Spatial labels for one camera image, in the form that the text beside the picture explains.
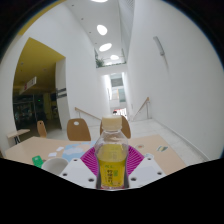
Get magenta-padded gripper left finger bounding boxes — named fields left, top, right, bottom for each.
left=59, top=146, right=100, bottom=190

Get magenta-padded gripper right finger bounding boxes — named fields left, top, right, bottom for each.
left=126, top=145, right=167, bottom=190

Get clear bottle with yellow drink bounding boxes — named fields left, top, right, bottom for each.
left=94, top=115, right=130, bottom=190

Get white ceramic mug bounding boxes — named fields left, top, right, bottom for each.
left=40, top=157, right=69, bottom=176

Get small colourful sticker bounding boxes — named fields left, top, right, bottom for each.
left=156, top=145, right=169, bottom=153

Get wooden chair with back hole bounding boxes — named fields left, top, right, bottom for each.
left=99, top=114, right=132, bottom=139
left=66, top=117, right=92, bottom=142

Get small green box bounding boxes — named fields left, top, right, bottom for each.
left=31, top=155, right=44, bottom=169

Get small wooden chair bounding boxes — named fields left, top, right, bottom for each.
left=36, top=120, right=48, bottom=139

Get wooden stair handrail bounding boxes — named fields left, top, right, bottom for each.
left=132, top=96, right=151, bottom=121
left=74, top=107, right=102, bottom=121

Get small wooden side table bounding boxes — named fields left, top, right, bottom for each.
left=6, top=128, right=31, bottom=145

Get dark shop shelf unit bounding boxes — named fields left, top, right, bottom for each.
left=13, top=94, right=46, bottom=126

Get white hanging sign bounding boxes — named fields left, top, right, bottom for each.
left=18, top=76, right=38, bottom=95

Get green balcony plant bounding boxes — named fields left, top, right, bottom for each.
left=95, top=57, right=105, bottom=68

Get glass balcony railing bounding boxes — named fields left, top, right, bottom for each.
left=94, top=48, right=128, bottom=69

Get round white ceiling lights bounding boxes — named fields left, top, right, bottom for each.
left=89, top=0, right=120, bottom=61

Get grey wall lamp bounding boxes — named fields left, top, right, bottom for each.
left=152, top=35, right=166, bottom=57

